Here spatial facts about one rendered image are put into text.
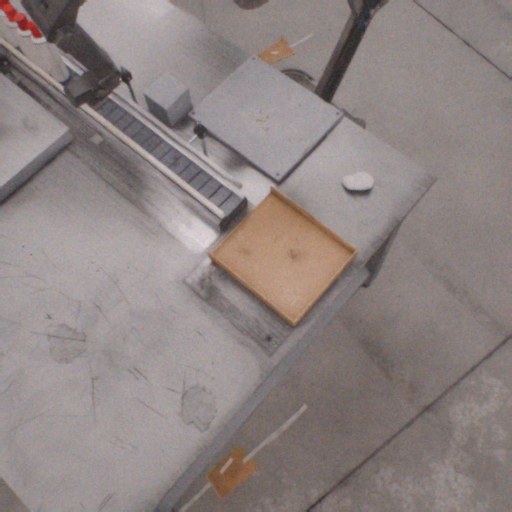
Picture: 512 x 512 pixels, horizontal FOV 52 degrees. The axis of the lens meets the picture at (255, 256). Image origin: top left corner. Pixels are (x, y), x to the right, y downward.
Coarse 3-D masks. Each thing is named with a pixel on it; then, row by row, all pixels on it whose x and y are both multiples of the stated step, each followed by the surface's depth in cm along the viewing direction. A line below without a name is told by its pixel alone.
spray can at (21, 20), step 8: (16, 16) 145; (24, 16) 145; (24, 24) 146; (24, 32) 148; (24, 40) 150; (32, 48) 153; (32, 56) 156; (40, 56) 156; (40, 64) 159; (48, 72) 162
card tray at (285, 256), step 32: (256, 224) 145; (288, 224) 145; (320, 224) 142; (224, 256) 142; (256, 256) 142; (288, 256) 141; (320, 256) 141; (352, 256) 137; (256, 288) 138; (288, 288) 138; (320, 288) 137; (288, 320) 133
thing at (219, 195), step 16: (64, 64) 165; (64, 96) 160; (96, 112) 157; (112, 112) 157; (128, 112) 157; (128, 128) 154; (144, 128) 154; (144, 144) 152; (160, 144) 151; (160, 160) 149; (176, 160) 149; (192, 176) 147; (208, 176) 147; (208, 192) 145; (224, 192) 144; (208, 208) 143; (224, 208) 142
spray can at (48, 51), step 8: (32, 24) 144; (32, 32) 145; (32, 40) 147; (40, 40) 147; (40, 48) 149; (48, 48) 150; (56, 48) 153; (48, 56) 152; (56, 56) 153; (48, 64) 155; (56, 64) 155; (56, 72) 158; (64, 72) 159; (56, 80) 161; (64, 80) 161
